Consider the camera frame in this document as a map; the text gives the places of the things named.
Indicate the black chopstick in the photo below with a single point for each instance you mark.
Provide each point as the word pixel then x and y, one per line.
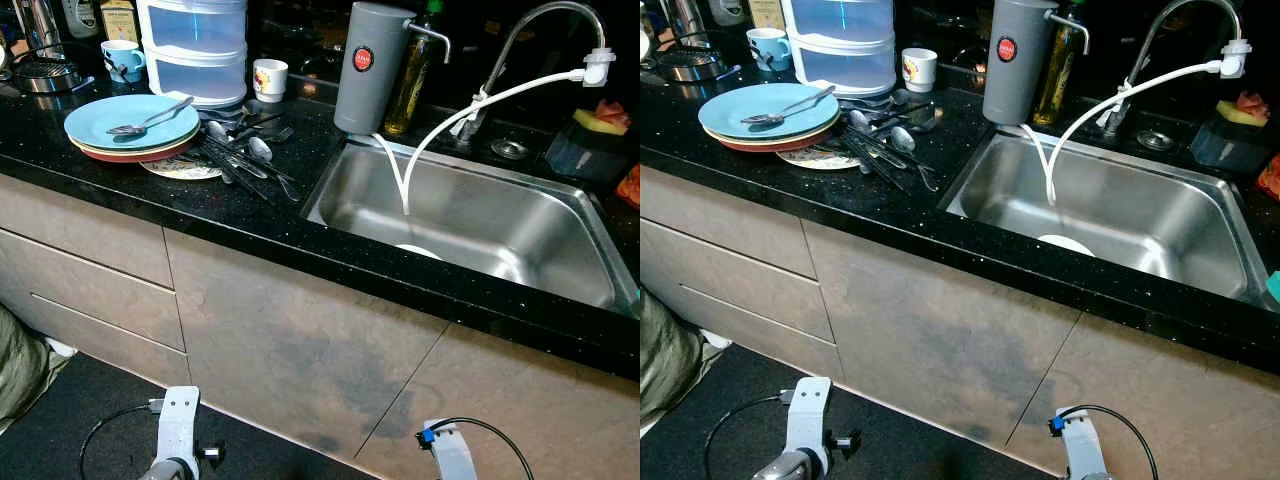
pixel 875 158
pixel 228 170
pixel 240 165
pixel 222 170
pixel 868 160
pixel 862 161
pixel 880 155
pixel 235 168

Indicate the white ceramic bowl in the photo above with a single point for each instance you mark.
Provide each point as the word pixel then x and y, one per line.
pixel 418 252
pixel 1065 245

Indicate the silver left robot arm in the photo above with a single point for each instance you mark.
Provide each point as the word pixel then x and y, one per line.
pixel 168 470
pixel 790 468

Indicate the steel kitchen faucet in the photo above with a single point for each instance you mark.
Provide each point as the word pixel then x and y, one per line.
pixel 467 125
pixel 1112 120

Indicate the brown cabinet door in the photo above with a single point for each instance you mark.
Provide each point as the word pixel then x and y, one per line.
pixel 540 420
pixel 290 340
pixel 930 330
pixel 1190 400

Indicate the deep brown drawer front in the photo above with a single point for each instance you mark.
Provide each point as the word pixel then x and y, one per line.
pixel 100 300
pixel 745 290

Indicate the person's leg camouflage trousers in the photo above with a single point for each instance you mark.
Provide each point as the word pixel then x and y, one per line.
pixel 20 370
pixel 665 360

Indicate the shallow brown drawer front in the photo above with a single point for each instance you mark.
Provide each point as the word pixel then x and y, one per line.
pixel 720 215
pixel 80 225

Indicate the floral patterned plate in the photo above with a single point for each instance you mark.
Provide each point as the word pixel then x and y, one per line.
pixel 180 168
pixel 815 158

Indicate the pink dinner plate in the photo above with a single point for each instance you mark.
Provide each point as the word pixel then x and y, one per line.
pixel 770 148
pixel 135 158

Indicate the cream dinner plate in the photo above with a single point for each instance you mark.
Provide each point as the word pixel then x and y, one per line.
pixel 775 142
pixel 140 152

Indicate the small steel spoon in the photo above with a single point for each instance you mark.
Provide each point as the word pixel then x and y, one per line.
pixel 902 138
pixel 860 120
pixel 218 132
pixel 260 149

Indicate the orange snack packet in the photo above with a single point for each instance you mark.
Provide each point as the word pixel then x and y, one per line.
pixel 630 188
pixel 1270 178

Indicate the thin white filter tube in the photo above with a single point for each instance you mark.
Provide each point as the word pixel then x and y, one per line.
pixel 1035 150
pixel 388 160

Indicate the light blue dinner plate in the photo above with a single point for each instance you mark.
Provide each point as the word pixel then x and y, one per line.
pixel 730 110
pixel 90 120

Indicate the stainless steel sink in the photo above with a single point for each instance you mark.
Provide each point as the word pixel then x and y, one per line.
pixel 1140 200
pixel 500 220

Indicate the white printed mug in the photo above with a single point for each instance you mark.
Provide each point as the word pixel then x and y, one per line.
pixel 918 70
pixel 270 82

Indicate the white tiered storage container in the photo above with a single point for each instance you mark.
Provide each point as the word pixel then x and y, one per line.
pixel 190 75
pixel 840 60

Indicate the grey cylindrical water filter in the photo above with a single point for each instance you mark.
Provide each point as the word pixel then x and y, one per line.
pixel 1010 90
pixel 365 100

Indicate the black plastic tub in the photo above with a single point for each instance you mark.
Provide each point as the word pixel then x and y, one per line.
pixel 585 155
pixel 1225 145

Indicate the light blue mug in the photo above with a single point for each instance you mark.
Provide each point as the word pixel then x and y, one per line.
pixel 120 62
pixel 765 50

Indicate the round steel pan black grate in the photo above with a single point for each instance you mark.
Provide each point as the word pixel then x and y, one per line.
pixel 50 78
pixel 690 65

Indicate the yellow sponge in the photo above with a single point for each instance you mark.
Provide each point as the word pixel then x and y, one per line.
pixel 595 120
pixel 1240 113

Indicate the glass oil bottle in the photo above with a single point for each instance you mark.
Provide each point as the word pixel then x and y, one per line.
pixel 1055 85
pixel 412 95

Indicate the round steel counter cap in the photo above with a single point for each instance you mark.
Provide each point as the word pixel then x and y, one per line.
pixel 510 150
pixel 1155 140

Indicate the yellow cardboard box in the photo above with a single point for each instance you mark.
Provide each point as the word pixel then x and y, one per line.
pixel 118 20
pixel 766 12

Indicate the white faucet adapter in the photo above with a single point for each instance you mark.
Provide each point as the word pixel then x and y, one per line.
pixel 600 68
pixel 1236 58

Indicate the grey labelled bottle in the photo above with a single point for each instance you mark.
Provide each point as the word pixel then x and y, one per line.
pixel 80 18
pixel 726 10

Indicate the green sponge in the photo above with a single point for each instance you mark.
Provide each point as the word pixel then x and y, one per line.
pixel 1273 285

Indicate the steel kettle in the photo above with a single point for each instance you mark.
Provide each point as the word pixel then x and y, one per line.
pixel 678 20
pixel 38 25

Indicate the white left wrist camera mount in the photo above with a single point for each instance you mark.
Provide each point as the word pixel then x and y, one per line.
pixel 178 420
pixel 808 415

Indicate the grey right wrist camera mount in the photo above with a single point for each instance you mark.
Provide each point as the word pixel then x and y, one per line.
pixel 452 455
pixel 1080 445

